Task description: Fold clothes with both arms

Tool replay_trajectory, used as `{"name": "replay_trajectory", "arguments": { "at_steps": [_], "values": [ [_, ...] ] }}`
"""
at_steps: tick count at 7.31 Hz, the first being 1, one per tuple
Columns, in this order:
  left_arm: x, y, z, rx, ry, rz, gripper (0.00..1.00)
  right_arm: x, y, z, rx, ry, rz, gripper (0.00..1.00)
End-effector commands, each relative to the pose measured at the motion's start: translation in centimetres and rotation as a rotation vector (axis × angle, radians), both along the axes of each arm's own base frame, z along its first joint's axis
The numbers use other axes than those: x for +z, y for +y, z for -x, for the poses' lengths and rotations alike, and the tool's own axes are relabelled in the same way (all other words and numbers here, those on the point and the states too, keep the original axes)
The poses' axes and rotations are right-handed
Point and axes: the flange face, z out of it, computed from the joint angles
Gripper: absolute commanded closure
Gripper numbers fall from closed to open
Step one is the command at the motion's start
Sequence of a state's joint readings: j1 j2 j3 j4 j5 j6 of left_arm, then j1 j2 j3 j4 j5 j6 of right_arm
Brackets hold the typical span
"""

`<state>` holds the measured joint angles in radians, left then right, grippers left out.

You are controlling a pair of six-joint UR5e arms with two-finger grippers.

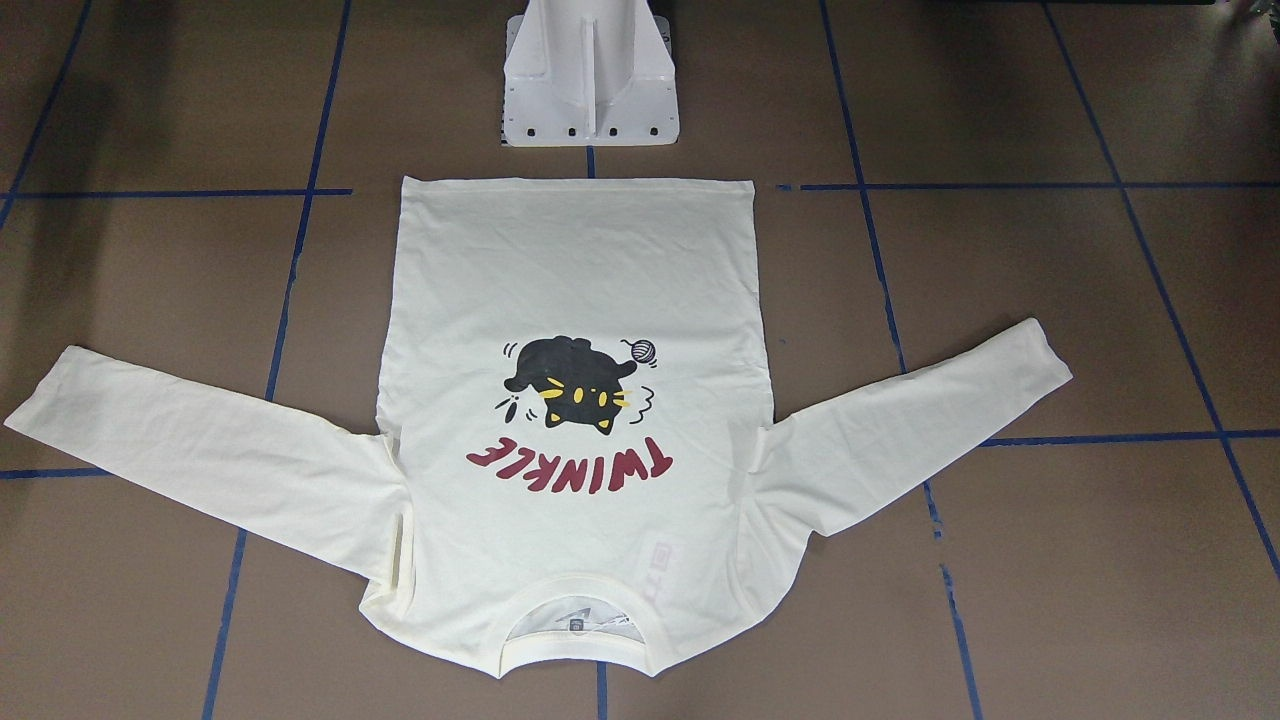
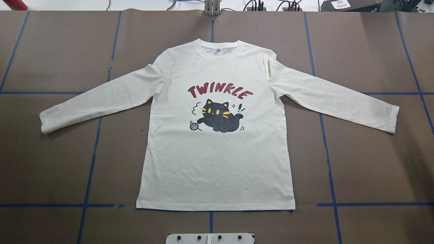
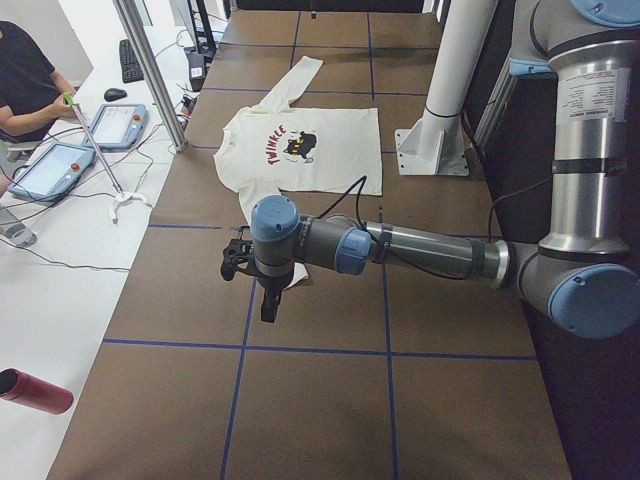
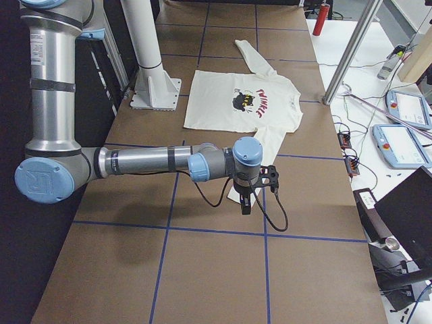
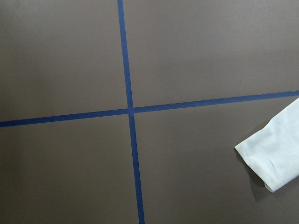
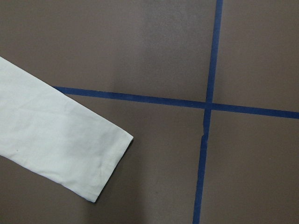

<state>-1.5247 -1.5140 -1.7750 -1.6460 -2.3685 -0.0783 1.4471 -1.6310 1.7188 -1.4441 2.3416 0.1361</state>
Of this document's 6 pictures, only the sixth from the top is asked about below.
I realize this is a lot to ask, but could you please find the cream long-sleeve cat shirt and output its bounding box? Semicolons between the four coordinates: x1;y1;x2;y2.
0;58;133;202

